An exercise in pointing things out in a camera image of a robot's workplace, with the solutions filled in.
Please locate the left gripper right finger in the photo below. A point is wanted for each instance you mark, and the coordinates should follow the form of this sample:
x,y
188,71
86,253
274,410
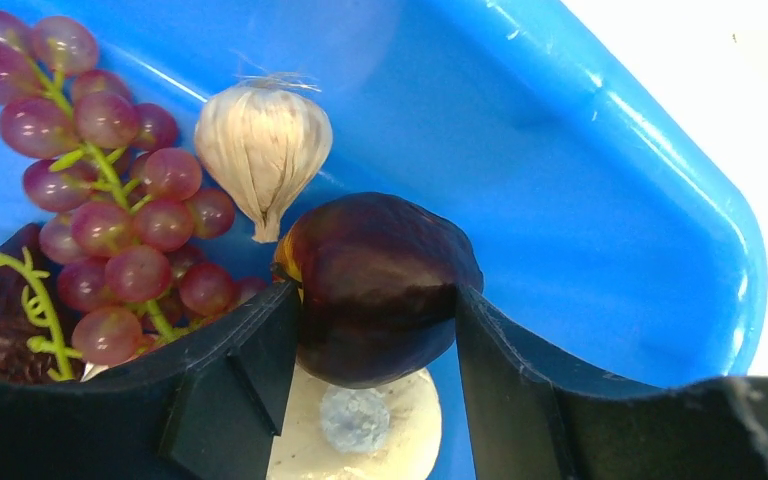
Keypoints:
x,y
536,411

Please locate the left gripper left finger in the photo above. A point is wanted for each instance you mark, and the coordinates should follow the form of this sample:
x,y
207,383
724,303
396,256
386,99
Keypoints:
x,y
109,427

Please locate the dark purple fig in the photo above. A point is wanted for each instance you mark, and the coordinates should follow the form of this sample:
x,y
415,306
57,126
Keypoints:
x,y
378,278

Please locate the white mushroom slices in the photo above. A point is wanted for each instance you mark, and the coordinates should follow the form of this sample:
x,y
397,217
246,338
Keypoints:
x,y
351,424

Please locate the purple grape bunch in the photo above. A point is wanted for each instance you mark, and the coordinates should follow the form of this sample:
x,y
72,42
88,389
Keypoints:
x,y
126,205

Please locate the blue plastic bin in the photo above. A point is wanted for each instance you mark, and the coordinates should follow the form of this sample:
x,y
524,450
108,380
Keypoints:
x,y
597,223

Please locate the small dark lychee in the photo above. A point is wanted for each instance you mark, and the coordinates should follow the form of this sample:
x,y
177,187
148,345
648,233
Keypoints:
x,y
20,364

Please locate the white garlic bulb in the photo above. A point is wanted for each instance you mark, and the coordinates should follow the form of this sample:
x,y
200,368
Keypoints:
x,y
263,142

